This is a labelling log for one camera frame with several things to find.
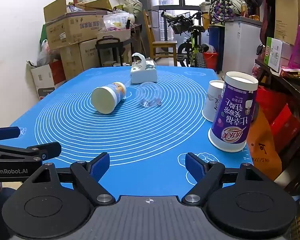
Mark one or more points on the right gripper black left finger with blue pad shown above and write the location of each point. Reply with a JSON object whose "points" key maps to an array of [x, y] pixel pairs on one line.
{"points": [[87, 176]]}

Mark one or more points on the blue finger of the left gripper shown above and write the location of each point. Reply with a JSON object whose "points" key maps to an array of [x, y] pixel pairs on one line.
{"points": [[9, 132]]}

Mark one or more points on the clear plastic bag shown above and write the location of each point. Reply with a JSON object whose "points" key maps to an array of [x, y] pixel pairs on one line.
{"points": [[119, 21]]}

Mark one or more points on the wooden chair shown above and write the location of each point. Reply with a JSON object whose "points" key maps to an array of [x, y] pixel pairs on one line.
{"points": [[159, 49]]}

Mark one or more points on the large top cardboard box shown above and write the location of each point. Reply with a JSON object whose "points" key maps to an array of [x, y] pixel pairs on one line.
{"points": [[65, 27]]}

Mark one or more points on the red bucket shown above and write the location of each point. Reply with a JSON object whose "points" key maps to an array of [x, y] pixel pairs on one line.
{"points": [[211, 60]]}

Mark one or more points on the lower stacked cardboard box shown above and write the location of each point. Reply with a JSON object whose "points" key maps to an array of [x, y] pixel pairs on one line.
{"points": [[79, 57]]}

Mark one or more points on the green white product box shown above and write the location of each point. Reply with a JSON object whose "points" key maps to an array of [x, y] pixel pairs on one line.
{"points": [[273, 53]]}

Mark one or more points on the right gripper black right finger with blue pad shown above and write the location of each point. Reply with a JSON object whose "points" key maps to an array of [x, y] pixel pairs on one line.
{"points": [[208, 177]]}

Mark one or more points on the orange paper shopping bag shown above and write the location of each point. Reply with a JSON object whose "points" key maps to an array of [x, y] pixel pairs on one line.
{"points": [[261, 146]]}

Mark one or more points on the clear plastic cup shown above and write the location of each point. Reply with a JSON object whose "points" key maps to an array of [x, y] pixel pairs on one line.
{"points": [[149, 94]]}

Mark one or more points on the purple paper cup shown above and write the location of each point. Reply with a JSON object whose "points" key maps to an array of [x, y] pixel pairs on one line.
{"points": [[234, 114]]}

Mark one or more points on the blue silicone baking mat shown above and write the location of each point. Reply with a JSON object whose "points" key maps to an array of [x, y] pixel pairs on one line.
{"points": [[147, 146]]}

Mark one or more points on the white chest freezer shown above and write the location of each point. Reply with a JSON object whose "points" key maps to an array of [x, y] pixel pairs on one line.
{"points": [[242, 38]]}

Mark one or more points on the paper cup blue yellow print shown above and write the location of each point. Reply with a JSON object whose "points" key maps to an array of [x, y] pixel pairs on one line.
{"points": [[105, 98]]}

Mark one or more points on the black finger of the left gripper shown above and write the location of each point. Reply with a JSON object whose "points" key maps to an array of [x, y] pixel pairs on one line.
{"points": [[18, 164]]}

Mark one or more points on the floral patterned bag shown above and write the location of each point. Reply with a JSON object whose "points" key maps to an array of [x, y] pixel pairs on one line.
{"points": [[221, 11]]}

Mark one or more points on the white paper cup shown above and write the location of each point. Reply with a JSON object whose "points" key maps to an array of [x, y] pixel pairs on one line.
{"points": [[213, 99]]}

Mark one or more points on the tall brown cardboard box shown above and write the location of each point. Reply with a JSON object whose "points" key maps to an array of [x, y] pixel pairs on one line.
{"points": [[287, 20]]}

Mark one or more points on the green black bicycle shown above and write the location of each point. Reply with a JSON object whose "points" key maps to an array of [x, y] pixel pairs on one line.
{"points": [[190, 52]]}

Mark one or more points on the white red cardboard box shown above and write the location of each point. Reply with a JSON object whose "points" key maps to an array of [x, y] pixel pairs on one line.
{"points": [[47, 78]]}

